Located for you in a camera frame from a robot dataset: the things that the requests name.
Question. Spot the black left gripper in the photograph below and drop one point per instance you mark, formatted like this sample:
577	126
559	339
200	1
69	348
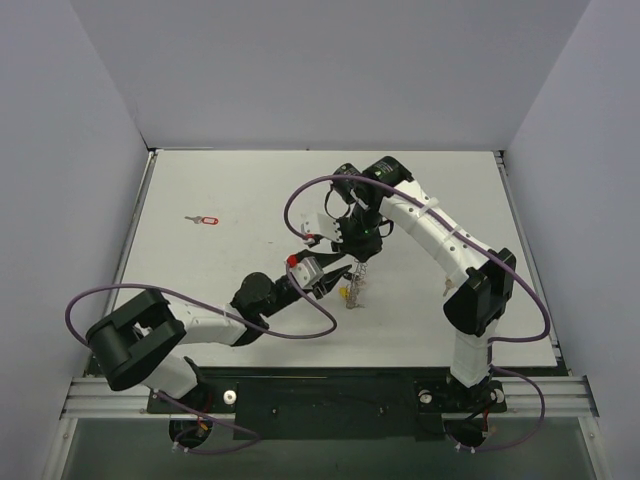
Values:
316	286

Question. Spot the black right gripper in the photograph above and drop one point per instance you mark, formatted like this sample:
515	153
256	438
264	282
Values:
361	251

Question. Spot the steel keyring disc with rings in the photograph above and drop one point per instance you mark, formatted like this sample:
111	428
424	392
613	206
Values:
357	282

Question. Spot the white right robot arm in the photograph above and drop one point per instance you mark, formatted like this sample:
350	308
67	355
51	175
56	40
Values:
391	195

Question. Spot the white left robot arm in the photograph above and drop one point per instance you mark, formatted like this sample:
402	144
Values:
134	344

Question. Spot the red tag key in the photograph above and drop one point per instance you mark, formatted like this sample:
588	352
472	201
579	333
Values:
203	220

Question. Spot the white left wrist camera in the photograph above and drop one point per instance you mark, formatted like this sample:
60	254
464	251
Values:
305	273

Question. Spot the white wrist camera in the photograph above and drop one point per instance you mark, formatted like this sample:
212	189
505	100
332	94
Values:
317	227
305	273

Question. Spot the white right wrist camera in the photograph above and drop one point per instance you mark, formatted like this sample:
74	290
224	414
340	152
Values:
317	227

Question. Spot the aluminium frame rail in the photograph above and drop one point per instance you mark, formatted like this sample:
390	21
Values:
564	397

